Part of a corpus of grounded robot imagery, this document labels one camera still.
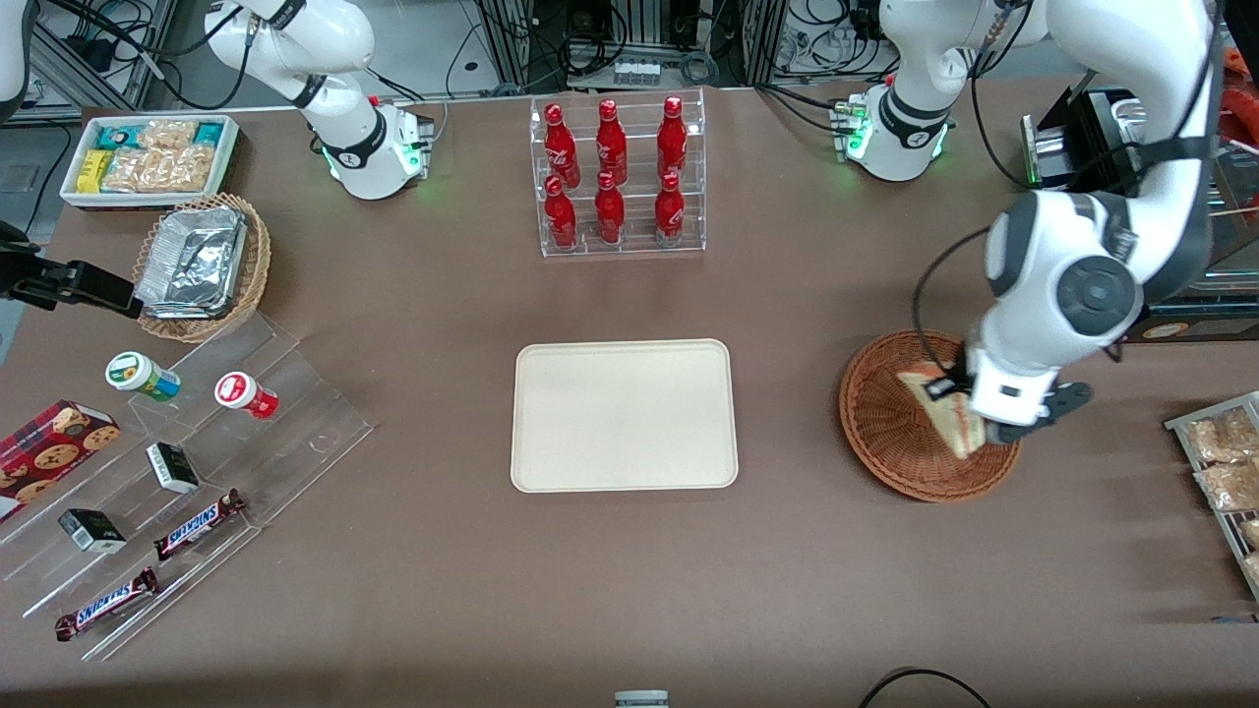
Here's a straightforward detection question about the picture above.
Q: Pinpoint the triangular sandwich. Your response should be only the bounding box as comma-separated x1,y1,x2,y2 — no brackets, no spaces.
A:
897,362,989,459

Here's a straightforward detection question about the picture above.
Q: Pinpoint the clear acrylic stepped shelf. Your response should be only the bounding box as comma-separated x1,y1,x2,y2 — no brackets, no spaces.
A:
0,310,375,662

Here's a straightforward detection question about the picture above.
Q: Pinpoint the clear cracker bag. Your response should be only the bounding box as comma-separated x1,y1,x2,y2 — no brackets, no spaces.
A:
138,120,201,150
101,147,163,194
157,144,215,192

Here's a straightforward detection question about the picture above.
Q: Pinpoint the red chocolate cookie box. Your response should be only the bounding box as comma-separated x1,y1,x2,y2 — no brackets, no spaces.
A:
0,399,122,524

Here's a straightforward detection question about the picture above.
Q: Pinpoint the small black carton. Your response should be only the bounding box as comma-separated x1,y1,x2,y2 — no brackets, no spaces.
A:
58,507,128,555
146,442,201,495

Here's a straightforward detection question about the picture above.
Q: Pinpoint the dark brown wicker basket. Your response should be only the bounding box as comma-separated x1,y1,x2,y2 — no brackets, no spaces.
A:
839,329,1022,503

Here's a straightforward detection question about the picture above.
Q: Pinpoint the black looped cable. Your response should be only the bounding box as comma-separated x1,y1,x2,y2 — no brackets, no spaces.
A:
858,669,994,708

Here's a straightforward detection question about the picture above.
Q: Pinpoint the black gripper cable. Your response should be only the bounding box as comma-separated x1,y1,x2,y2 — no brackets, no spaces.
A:
912,228,994,384

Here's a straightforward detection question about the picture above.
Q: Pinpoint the red cola bottle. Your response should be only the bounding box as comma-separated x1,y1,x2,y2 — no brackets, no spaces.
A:
544,176,579,250
594,171,627,245
544,103,581,190
657,95,689,180
654,171,686,244
595,98,629,186

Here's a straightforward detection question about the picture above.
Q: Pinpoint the stainless steel pan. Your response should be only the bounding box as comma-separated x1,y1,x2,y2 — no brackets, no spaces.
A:
1111,93,1152,148

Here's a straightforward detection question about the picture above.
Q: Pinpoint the white plastic snack bin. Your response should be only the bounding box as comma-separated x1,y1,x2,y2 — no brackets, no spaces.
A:
60,114,241,211

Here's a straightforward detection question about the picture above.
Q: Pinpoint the black food warmer machine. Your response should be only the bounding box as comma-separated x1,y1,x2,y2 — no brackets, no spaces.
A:
1023,87,1259,343

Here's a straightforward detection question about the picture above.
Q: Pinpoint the grey wire tray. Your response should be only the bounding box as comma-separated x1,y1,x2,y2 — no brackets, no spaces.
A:
1165,391,1259,601

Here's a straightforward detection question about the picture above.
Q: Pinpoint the Snickers chocolate bar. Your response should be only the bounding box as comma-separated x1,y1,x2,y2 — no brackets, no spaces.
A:
54,567,160,642
153,489,247,562

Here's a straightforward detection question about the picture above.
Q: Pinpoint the green lid snack cup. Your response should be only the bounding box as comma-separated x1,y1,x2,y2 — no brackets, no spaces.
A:
105,351,182,403

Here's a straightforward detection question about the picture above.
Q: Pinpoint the aluminium foil tray stack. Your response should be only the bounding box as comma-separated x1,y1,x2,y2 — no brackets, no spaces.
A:
135,206,249,321

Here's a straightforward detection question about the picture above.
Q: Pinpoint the light tan wicker basket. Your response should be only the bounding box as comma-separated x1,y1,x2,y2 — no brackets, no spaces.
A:
132,193,272,344

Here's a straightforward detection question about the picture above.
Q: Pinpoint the red lid snack cup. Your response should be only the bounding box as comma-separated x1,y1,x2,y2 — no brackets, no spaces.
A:
214,372,279,421

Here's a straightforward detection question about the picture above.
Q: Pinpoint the beige plastic tray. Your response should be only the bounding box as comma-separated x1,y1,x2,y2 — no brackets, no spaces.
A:
510,339,740,493

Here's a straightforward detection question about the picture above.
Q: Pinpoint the clear acrylic bottle rack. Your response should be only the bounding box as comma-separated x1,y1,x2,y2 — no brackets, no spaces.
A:
529,87,707,259

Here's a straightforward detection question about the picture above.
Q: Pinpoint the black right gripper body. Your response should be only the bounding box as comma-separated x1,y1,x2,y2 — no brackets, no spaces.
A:
0,222,45,304

